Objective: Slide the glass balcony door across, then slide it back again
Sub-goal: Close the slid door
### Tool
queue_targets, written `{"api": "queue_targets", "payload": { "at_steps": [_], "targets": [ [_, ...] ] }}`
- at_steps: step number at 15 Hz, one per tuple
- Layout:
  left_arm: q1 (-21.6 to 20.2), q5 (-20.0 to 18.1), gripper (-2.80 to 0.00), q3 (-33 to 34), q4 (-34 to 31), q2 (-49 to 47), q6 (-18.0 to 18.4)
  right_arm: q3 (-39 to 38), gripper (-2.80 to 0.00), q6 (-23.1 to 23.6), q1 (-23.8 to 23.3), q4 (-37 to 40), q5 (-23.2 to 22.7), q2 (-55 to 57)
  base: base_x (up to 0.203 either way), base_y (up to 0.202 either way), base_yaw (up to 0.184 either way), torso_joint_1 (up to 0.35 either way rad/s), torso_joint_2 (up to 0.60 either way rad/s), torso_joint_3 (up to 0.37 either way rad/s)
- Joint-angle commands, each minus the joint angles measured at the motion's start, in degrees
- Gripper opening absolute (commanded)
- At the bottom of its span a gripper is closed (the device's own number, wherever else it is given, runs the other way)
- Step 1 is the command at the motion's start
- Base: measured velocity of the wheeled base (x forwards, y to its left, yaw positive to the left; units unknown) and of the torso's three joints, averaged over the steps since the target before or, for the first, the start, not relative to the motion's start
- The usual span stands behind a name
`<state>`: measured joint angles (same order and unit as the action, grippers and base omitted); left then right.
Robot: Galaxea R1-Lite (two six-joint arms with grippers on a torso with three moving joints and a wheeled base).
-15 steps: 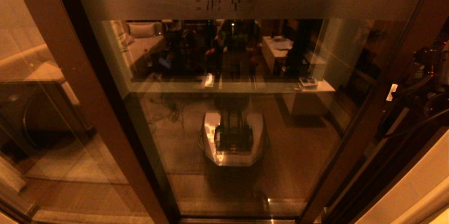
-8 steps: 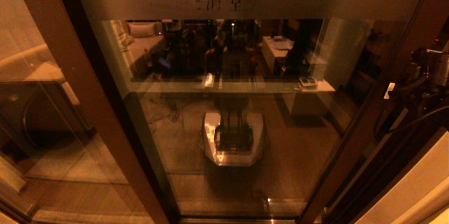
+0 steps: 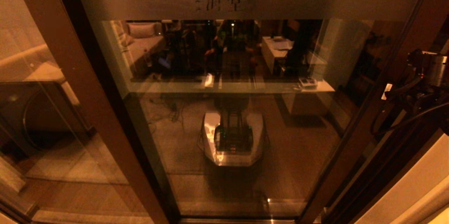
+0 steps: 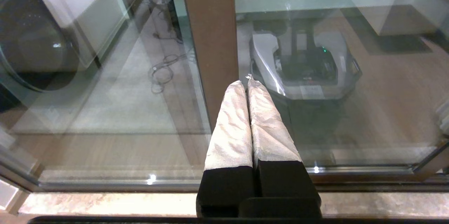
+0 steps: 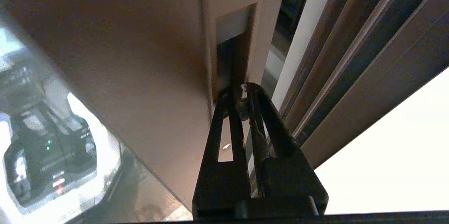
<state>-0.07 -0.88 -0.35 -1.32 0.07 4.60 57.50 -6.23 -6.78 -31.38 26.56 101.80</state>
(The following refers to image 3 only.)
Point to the brown framed fixed glass panel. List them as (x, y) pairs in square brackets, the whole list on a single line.
[(52, 24)]

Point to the brown framed sliding glass door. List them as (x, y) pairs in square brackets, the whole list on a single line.
[(368, 129)]

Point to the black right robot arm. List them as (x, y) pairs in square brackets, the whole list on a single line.
[(438, 73)]

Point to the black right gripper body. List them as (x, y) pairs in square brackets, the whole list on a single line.
[(394, 92)]

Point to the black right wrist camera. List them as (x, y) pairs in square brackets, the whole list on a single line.
[(429, 53)]

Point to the dark wooden door jamb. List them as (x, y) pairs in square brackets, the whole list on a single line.
[(393, 182)]

